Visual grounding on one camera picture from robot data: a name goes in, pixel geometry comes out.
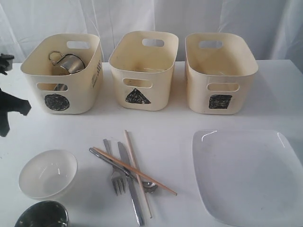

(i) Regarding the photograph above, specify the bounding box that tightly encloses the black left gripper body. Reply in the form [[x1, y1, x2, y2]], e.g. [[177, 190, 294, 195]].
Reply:
[[0, 53, 31, 137]]

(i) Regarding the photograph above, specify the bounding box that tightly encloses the steel mug with handle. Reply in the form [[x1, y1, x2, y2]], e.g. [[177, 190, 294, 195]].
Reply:
[[48, 51, 85, 75]]

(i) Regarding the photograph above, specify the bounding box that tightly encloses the white ceramic bowl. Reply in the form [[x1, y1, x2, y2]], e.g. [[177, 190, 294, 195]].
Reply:
[[18, 149, 78, 201]]

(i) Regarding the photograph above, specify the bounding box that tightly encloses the small stainless steel cup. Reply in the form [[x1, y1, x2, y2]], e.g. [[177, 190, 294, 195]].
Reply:
[[15, 201, 70, 227]]

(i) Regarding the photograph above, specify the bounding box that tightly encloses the light wooden chopstick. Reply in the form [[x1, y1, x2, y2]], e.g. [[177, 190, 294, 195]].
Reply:
[[125, 129, 153, 218]]

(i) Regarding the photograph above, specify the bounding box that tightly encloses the stainless steel fork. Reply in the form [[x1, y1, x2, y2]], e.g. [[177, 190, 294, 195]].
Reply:
[[103, 139, 125, 195]]

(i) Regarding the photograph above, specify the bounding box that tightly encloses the stainless steel knife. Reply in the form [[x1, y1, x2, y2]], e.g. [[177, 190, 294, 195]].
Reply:
[[117, 142, 145, 227]]

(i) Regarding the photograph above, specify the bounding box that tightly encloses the brown wooden chopstick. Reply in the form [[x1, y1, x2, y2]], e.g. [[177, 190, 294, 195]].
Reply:
[[92, 147, 177, 196]]

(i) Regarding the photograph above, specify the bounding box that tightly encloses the stainless steel spoon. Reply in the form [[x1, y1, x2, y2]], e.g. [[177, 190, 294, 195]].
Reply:
[[89, 148, 158, 193]]

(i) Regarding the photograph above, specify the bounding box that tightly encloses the large stainless steel bowl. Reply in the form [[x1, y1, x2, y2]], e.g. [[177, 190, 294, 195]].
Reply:
[[54, 84, 68, 91]]

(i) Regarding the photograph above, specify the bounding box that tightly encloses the cream bin with circle mark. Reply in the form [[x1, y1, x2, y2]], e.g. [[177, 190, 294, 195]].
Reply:
[[20, 34, 103, 114]]

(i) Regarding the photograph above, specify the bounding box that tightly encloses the cream bin with triangle mark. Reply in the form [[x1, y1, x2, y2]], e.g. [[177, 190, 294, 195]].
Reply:
[[108, 31, 178, 111]]

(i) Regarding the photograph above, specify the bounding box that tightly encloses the cream bin with square mark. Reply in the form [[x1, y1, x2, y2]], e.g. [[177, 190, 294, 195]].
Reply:
[[185, 33, 258, 115]]

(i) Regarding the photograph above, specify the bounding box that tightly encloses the white square plate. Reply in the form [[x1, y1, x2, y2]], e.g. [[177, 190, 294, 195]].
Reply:
[[192, 130, 303, 227]]

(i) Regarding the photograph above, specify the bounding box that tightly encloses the white backdrop curtain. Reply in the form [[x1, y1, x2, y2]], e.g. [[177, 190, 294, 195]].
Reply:
[[0, 0, 303, 68]]

